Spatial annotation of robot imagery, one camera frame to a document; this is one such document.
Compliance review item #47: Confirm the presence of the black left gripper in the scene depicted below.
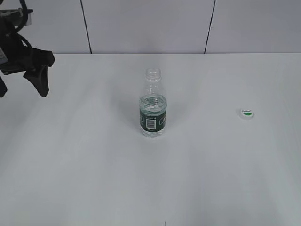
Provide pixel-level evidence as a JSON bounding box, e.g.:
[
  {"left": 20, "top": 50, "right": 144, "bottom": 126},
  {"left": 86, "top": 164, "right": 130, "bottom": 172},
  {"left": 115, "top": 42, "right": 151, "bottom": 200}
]
[{"left": 0, "top": 20, "right": 55, "bottom": 98}]

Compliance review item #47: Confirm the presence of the clear green-labelled water bottle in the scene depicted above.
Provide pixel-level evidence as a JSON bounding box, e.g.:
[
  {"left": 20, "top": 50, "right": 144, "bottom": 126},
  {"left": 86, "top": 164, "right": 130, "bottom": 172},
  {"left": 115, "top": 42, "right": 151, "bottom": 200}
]
[{"left": 139, "top": 68, "right": 167, "bottom": 138}]

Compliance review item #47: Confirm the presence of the white green bottle cap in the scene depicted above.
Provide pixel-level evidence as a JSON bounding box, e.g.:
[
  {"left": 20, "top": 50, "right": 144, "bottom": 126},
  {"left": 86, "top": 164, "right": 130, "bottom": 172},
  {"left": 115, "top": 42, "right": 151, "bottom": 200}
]
[{"left": 236, "top": 108, "right": 254, "bottom": 120}]

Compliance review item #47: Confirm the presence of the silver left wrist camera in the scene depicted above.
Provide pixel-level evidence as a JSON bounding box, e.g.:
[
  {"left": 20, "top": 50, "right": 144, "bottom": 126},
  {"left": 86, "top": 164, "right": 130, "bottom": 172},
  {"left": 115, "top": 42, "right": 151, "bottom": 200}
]
[{"left": 0, "top": 9, "right": 33, "bottom": 30}]

